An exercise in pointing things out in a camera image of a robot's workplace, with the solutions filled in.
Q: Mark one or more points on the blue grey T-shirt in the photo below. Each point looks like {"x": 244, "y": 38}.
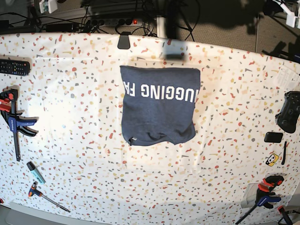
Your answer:
{"x": 158, "y": 105}

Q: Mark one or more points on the black table clamp bracket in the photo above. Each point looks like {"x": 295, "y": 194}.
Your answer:
{"x": 124, "y": 43}

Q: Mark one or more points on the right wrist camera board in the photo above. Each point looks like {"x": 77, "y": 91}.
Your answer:
{"x": 48, "y": 6}

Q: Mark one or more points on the blue black bar clamp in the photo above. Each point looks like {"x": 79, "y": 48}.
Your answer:
{"x": 16, "y": 123}
{"x": 265, "y": 195}

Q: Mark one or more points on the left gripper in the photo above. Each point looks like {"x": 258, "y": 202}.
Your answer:
{"x": 285, "y": 6}

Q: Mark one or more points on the clear plastic bag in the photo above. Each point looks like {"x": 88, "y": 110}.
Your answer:
{"x": 249, "y": 197}

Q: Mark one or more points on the white paper sheet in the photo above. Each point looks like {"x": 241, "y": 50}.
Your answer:
{"x": 288, "y": 79}

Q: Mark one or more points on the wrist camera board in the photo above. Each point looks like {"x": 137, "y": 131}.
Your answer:
{"x": 292, "y": 20}
{"x": 48, "y": 6}

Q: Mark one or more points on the black game controller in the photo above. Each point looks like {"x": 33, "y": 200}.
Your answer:
{"x": 288, "y": 116}

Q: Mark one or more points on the white metal table leg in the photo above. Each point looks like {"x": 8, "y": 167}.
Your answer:
{"x": 161, "y": 27}

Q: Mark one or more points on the white power strip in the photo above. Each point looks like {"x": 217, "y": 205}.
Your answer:
{"x": 117, "y": 21}

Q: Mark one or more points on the red black clamp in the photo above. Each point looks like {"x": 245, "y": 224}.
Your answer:
{"x": 285, "y": 219}

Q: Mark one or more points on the orange handled T-handle screwdriver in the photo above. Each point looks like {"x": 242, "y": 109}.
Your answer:
{"x": 34, "y": 191}

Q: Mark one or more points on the small black rectangular case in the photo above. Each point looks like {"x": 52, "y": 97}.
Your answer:
{"x": 273, "y": 137}

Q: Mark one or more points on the thin black pen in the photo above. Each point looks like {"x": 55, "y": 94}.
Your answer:
{"x": 284, "y": 154}

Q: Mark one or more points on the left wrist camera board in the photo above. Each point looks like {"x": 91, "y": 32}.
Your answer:
{"x": 292, "y": 20}

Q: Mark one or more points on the yellow cartoon face sticker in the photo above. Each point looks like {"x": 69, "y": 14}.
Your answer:
{"x": 272, "y": 159}

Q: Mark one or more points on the teal highlighter marker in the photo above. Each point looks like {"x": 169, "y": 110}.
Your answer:
{"x": 33, "y": 169}

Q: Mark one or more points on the black TV remote control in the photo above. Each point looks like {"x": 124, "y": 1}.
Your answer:
{"x": 14, "y": 67}

